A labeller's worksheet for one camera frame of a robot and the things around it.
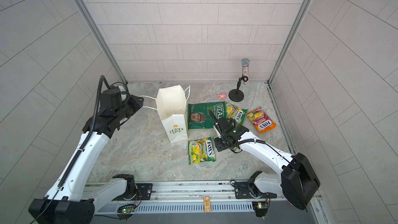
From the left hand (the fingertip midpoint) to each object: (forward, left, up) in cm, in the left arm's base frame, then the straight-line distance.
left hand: (147, 96), depth 73 cm
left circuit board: (-42, +5, -23) cm, 48 cm away
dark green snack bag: (+4, -23, -26) cm, 35 cm away
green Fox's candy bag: (+6, -47, -25) cm, 54 cm away
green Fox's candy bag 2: (-17, -25, -25) cm, 39 cm away
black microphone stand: (+22, -50, -27) cm, 61 cm away
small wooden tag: (-41, -29, -25) cm, 56 cm away
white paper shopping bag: (+8, -7, -17) cm, 20 cm away
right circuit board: (-41, -53, -27) cm, 72 cm away
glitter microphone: (+22, -49, +2) cm, 54 cm away
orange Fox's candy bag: (+1, -61, -25) cm, 66 cm away
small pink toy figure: (+21, -39, -26) cm, 51 cm away
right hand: (-15, -35, -23) cm, 44 cm away
